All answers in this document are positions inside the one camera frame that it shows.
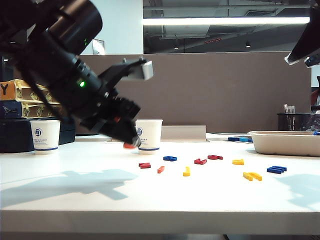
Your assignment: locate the ceiling light strip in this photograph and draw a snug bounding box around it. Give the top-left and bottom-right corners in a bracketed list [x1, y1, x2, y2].
[142, 16, 311, 26]

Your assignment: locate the teal card with magnet letters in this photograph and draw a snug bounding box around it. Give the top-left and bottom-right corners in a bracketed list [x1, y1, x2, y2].
[227, 136, 254, 144]

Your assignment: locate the beige pulp tray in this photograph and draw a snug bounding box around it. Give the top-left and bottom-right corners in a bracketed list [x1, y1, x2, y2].
[248, 130, 320, 158]

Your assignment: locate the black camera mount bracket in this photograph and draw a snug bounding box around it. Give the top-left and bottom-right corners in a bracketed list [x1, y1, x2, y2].
[98, 57, 148, 89]

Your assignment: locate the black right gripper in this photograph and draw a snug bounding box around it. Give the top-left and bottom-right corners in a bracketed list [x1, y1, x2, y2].
[284, 0, 320, 68]

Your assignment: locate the white paper cup blue logo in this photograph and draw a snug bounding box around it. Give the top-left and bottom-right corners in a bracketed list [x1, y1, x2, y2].
[29, 119, 62, 156]
[134, 119, 164, 156]

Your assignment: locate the blue letter m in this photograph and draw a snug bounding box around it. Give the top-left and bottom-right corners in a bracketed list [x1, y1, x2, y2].
[266, 165, 288, 175]

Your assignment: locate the yellow letter n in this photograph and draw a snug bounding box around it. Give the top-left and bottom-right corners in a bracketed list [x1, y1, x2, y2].
[242, 171, 263, 182]

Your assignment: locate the dark navy case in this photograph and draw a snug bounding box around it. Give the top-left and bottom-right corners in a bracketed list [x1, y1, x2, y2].
[0, 116, 76, 154]

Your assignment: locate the black mesh pen holder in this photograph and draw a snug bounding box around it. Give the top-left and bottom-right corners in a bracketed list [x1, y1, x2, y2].
[276, 113, 305, 132]

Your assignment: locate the yellow-edged box navy end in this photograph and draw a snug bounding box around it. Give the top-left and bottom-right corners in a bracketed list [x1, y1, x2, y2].
[0, 99, 63, 119]

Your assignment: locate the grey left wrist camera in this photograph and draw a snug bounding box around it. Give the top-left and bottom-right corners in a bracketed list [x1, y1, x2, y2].
[133, 60, 155, 81]

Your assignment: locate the red and black chair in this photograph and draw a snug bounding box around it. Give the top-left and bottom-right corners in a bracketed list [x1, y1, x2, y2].
[310, 76, 320, 112]

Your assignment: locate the silver wall plate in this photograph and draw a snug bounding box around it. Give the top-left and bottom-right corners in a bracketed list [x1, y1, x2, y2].
[91, 38, 105, 55]

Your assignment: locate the beige cable tray flap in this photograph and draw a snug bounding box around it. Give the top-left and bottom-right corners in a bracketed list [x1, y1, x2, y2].
[159, 125, 207, 142]

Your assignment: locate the brown desk partition panel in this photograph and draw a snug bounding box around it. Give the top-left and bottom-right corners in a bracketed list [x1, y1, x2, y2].
[79, 51, 313, 135]

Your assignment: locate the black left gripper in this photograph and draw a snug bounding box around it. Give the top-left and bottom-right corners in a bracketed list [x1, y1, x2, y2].
[80, 98, 143, 148]

